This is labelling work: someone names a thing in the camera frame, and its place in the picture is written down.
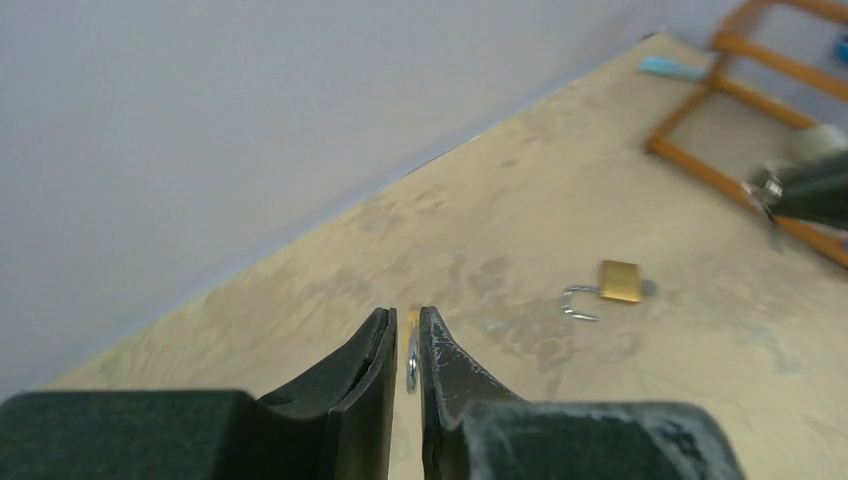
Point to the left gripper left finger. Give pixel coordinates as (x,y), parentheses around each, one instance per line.
(333,421)

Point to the light blue pen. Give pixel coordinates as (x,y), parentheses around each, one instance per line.
(672,69)

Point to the small silver key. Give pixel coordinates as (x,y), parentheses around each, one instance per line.
(763,186)

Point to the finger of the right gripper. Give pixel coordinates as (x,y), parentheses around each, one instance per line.
(815,193)

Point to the orange wooden rack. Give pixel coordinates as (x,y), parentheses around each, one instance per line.
(724,127)

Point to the brass padlock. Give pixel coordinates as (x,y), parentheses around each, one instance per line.
(618,281)
(412,344)

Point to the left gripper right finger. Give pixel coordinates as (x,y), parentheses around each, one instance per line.
(474,427)

